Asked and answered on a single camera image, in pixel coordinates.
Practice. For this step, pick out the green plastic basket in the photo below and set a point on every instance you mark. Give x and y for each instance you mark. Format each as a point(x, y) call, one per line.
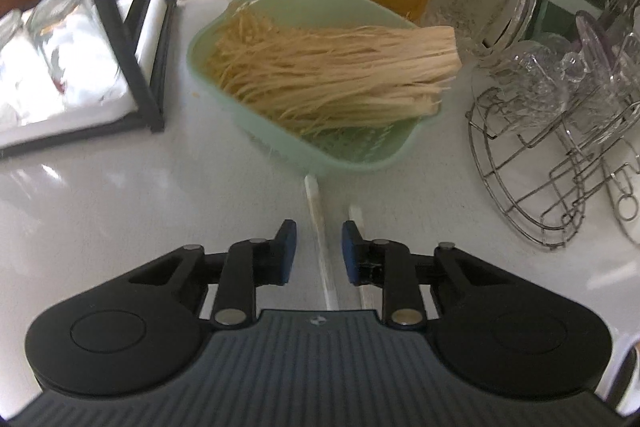
point(350, 157)

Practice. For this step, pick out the bundle of dried noodles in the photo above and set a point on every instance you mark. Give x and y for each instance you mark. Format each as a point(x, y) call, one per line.
point(325, 72)

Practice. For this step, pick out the small clear drinking glass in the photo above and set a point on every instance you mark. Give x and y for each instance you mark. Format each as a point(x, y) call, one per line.
point(20, 67)

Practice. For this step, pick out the small glass with red mark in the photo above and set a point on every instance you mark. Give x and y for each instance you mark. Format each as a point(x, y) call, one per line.
point(75, 42)

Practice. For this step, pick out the set of hanging clear glasses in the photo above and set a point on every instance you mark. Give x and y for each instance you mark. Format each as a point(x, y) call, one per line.
point(545, 72)

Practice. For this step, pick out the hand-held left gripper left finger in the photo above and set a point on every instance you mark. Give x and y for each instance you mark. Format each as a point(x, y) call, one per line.
point(286, 252)

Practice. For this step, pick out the black metal kitchen rack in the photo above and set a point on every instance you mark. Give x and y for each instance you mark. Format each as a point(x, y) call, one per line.
point(107, 7)

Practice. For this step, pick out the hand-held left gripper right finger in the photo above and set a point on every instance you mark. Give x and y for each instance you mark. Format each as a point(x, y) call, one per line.
point(351, 252)

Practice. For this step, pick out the purple translucent cup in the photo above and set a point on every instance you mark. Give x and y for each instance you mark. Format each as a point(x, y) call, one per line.
point(595, 42)

